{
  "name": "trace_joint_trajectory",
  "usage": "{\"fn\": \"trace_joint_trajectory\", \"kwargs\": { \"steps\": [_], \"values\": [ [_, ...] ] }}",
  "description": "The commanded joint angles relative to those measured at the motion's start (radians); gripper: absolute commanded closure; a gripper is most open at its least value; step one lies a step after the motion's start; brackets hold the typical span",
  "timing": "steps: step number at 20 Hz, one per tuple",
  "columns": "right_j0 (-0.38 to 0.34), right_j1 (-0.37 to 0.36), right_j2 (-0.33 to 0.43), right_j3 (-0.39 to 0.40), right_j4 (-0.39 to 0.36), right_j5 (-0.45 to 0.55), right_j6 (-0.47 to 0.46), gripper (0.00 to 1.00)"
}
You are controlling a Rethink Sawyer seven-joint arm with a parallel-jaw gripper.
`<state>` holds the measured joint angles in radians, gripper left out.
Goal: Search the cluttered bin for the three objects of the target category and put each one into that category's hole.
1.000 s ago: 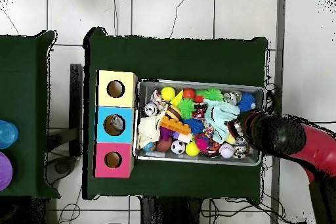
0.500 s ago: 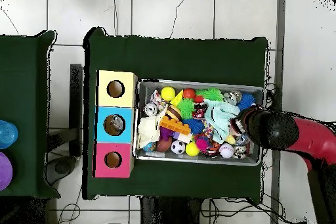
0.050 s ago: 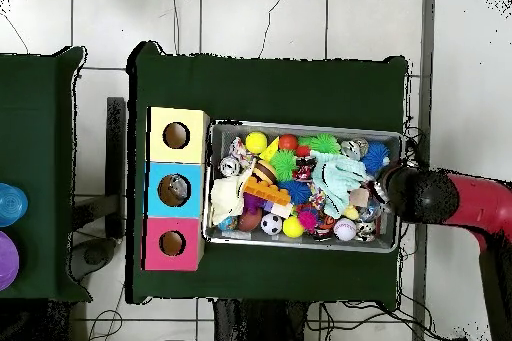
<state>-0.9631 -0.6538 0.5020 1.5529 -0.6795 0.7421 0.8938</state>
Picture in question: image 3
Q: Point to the dark green tablecloth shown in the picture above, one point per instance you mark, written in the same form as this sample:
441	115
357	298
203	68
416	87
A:
36	117
260	85

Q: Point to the orange toy building block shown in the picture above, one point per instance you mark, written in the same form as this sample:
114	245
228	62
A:
266	191

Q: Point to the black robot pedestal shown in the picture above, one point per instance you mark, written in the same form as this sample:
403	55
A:
248	321

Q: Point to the yellow ball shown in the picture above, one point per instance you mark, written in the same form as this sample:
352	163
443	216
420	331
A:
256	142

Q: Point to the mint green cloth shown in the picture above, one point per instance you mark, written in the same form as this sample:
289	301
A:
336	181

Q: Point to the toy hamburger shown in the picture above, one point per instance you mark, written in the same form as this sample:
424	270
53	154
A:
264	172

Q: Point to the blue plastic lid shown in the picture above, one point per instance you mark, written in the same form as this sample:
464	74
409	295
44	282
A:
11	205

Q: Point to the cream cloth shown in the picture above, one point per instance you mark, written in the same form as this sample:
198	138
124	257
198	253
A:
226	197

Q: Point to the crushed clear plastic bottle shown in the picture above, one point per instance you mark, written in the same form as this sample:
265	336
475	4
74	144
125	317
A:
368	213
178	188

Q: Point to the large blue spiky ball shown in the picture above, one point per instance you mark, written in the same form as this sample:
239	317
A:
376	157

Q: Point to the small soccer ball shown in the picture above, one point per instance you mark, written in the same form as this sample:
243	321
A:
272	224

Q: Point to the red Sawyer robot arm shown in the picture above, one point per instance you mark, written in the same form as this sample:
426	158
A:
424	197

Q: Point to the purple plastic lid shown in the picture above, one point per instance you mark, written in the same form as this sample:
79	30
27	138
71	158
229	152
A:
7	261

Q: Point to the shallow mesh bin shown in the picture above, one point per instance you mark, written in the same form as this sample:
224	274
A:
256	242

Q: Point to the green spiky ball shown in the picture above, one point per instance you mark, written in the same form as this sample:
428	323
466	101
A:
283	165

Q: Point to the white baseball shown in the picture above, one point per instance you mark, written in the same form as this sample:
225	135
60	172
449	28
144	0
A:
344	230

